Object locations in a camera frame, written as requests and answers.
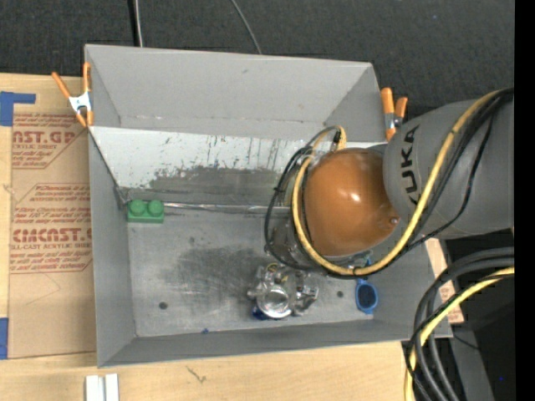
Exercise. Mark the grey metal bin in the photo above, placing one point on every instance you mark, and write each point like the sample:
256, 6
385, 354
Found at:
200, 265

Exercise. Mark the blue sunglasses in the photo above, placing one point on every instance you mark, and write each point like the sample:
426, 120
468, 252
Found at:
366, 297

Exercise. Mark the green toy building block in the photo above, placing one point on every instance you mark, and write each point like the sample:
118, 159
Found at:
145, 212

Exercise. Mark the brown cardboard board red print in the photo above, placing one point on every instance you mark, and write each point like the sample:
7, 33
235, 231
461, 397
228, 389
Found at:
46, 290

